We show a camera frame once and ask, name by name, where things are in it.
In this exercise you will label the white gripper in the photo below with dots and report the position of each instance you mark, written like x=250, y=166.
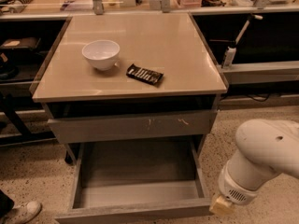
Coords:
x=233, y=188

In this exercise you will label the grey drawer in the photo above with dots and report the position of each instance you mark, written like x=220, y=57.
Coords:
x=135, y=126
x=119, y=182

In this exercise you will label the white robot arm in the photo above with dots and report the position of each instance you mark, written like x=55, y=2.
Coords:
x=265, y=149

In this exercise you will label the grey top drawer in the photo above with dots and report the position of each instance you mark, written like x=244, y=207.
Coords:
x=135, y=126

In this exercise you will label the grey drawer cabinet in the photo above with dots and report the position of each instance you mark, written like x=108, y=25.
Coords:
x=166, y=43

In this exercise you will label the black snack bar wrapper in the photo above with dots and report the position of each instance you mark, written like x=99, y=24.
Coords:
x=144, y=75

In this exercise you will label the white ceramic bowl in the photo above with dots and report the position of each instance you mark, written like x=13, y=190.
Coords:
x=101, y=54

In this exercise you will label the white sneaker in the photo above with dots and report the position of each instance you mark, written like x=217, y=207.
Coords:
x=22, y=214

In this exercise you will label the dark box on shelf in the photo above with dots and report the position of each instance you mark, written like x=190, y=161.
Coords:
x=21, y=43

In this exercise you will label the white handled tool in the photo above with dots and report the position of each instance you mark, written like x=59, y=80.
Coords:
x=250, y=18

